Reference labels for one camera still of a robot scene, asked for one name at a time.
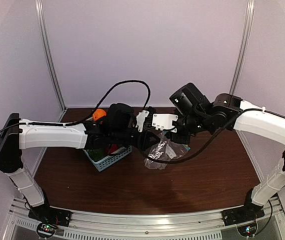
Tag clear zip top bag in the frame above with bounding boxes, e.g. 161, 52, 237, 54
148, 131, 190, 162

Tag orange fruit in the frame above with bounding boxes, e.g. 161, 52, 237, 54
92, 108, 107, 125

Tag green lime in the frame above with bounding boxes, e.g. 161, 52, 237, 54
87, 148, 106, 162

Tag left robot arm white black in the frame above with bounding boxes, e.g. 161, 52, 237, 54
0, 103, 160, 222

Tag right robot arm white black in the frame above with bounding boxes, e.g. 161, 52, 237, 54
169, 82, 285, 221

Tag red apple toy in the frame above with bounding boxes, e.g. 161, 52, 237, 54
104, 144, 119, 156

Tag light blue plastic basket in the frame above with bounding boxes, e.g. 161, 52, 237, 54
82, 146, 133, 172

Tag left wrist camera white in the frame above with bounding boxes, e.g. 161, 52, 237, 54
135, 110, 150, 133

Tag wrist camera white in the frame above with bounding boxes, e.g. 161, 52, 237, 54
151, 113, 179, 133
135, 110, 150, 133

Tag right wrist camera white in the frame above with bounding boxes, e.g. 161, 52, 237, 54
151, 113, 179, 133

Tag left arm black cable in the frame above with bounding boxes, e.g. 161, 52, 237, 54
67, 79, 151, 125

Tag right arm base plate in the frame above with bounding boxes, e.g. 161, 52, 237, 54
221, 206, 265, 226

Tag right aluminium frame post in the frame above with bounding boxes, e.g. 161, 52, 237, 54
229, 0, 256, 95

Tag aluminium frame post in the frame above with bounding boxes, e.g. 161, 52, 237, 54
229, 0, 256, 95
34, 0, 67, 111

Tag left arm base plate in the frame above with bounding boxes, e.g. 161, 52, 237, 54
28, 204, 72, 227

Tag aluminium front rail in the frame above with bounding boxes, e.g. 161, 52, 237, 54
7, 197, 285, 240

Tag left aluminium frame post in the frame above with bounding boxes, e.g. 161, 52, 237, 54
34, 0, 67, 111

